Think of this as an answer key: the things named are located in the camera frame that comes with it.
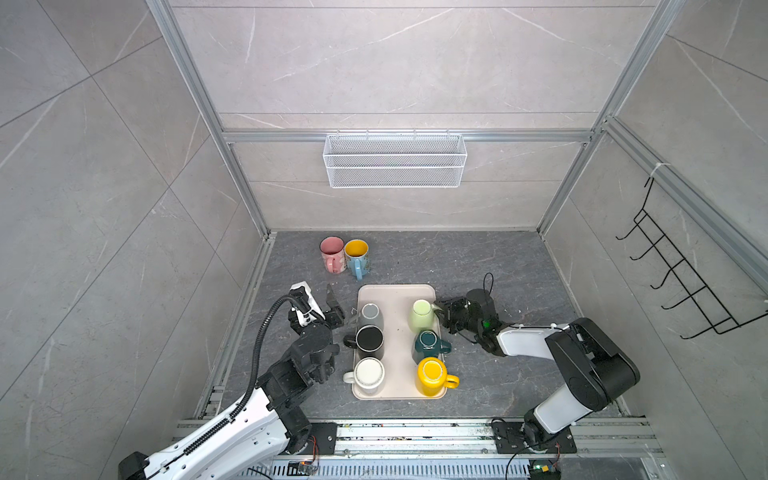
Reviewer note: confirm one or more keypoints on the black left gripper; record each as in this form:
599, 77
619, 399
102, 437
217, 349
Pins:
333, 315

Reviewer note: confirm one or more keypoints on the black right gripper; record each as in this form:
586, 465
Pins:
449, 307

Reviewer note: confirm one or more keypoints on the light green mug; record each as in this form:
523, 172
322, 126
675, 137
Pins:
423, 316

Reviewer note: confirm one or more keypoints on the pink mug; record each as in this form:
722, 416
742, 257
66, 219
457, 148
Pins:
332, 250

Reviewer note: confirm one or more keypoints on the blue butterfly mug yellow inside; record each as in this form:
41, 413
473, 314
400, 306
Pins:
356, 255

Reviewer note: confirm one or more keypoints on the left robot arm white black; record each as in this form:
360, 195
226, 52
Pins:
258, 396

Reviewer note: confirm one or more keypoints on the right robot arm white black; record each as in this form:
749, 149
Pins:
594, 369

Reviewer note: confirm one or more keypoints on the dark green mug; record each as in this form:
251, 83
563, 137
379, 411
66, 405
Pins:
429, 344

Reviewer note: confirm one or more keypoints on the grey mug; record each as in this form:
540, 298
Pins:
370, 315

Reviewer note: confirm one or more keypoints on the black mug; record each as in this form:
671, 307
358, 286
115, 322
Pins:
367, 341

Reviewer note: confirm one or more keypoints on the white mug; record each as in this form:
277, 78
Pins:
367, 376

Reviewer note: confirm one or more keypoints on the beige plastic tray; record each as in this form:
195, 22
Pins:
395, 302

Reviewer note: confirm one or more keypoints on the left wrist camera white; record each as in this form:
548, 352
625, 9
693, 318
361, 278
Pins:
304, 307

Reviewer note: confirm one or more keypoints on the white wire mesh basket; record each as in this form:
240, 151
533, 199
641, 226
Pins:
367, 161

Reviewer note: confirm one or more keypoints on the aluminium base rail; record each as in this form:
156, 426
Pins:
391, 448

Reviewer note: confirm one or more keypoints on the black wire hook rack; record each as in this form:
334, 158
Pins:
718, 319

